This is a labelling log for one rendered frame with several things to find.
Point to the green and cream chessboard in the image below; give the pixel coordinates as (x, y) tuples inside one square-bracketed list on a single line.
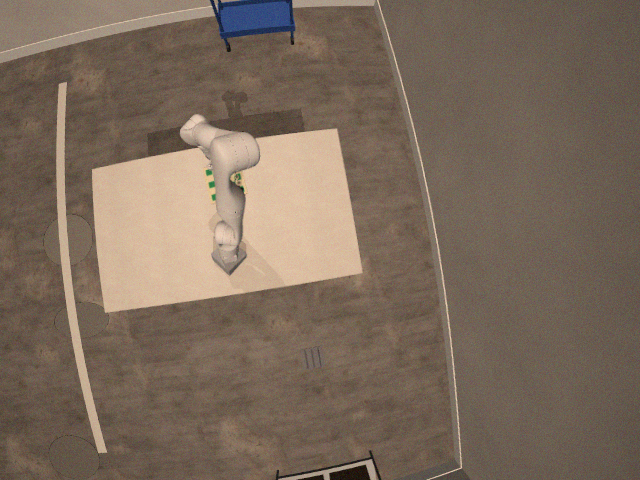
[(210, 183)]

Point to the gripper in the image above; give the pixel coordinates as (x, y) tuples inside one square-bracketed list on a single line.
[(209, 165)]

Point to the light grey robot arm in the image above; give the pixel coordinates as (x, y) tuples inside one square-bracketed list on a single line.
[(230, 153)]

